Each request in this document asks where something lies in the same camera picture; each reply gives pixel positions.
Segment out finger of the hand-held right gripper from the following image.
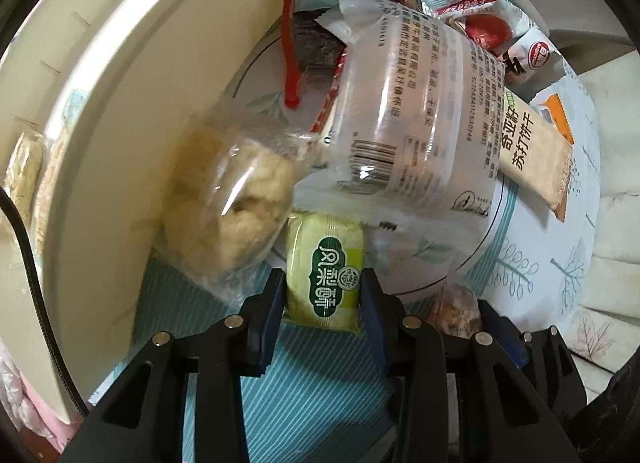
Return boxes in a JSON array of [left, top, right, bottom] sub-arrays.
[[525, 325, 588, 439], [479, 300, 530, 369]]

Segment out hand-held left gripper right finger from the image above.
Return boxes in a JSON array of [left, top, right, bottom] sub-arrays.
[[360, 268, 566, 463]]

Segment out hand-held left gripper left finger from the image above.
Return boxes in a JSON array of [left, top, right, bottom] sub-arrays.
[[60, 268, 288, 463]]

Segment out brown walnut snack packet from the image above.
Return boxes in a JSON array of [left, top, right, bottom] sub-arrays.
[[430, 285, 483, 339]]

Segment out green pastry packet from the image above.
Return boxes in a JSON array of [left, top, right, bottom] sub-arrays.
[[282, 210, 368, 336]]

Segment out beige cracker packet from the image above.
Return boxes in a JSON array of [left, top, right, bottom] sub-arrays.
[[492, 90, 576, 221]]

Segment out silvery white snack packet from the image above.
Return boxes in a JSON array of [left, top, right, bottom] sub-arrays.
[[317, 0, 503, 218]]

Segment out white storage box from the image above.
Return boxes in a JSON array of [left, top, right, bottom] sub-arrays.
[[0, 0, 301, 424]]

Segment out clear bag pale pastry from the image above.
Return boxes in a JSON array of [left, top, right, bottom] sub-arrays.
[[155, 110, 321, 304]]

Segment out pale leaf print cushion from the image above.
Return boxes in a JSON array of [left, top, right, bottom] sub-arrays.
[[550, 48, 640, 404]]

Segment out orange snack packet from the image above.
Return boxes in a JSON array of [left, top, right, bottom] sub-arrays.
[[530, 93, 576, 146]]

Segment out pink bedsheet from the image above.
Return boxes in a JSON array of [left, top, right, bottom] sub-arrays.
[[0, 338, 83, 454]]

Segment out dark snack packet red strips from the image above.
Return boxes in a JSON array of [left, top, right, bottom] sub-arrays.
[[280, 0, 353, 111]]

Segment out white packet red logo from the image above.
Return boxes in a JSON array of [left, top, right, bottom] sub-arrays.
[[500, 25, 563, 86]]

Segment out red round snack packet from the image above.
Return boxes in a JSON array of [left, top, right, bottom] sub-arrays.
[[462, 13, 516, 56]]

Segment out small red white packet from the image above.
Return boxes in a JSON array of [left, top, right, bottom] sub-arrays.
[[430, 0, 498, 16]]

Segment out black cable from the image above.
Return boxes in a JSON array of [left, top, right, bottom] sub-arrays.
[[0, 188, 93, 419]]

